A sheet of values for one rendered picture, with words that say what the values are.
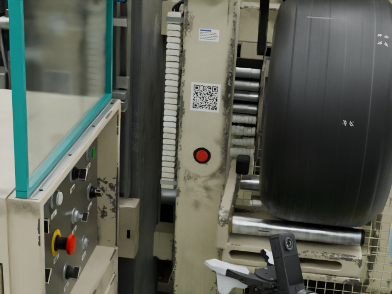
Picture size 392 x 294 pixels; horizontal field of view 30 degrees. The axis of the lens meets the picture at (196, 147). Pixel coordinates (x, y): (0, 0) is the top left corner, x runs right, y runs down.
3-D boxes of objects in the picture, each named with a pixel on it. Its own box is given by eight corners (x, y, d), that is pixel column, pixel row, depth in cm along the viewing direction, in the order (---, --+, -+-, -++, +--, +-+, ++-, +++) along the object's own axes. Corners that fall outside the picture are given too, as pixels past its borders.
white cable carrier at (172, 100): (160, 187, 197) (167, 11, 180) (164, 180, 202) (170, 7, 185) (177, 189, 197) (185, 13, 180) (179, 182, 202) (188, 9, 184)
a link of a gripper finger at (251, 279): (223, 279, 134) (270, 291, 132) (224, 271, 133) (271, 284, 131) (228, 269, 138) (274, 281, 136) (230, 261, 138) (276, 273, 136)
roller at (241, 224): (226, 234, 190) (227, 219, 188) (228, 227, 194) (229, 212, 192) (363, 249, 186) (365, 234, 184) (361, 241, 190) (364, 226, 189)
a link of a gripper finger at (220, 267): (196, 290, 137) (244, 303, 135) (201, 261, 136) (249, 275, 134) (200, 283, 140) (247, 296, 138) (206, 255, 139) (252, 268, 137)
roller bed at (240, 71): (195, 156, 234) (199, 65, 223) (200, 140, 248) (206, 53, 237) (256, 161, 232) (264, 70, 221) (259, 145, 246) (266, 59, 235)
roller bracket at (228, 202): (215, 249, 188) (217, 215, 184) (229, 187, 225) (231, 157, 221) (228, 251, 187) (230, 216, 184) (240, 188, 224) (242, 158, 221)
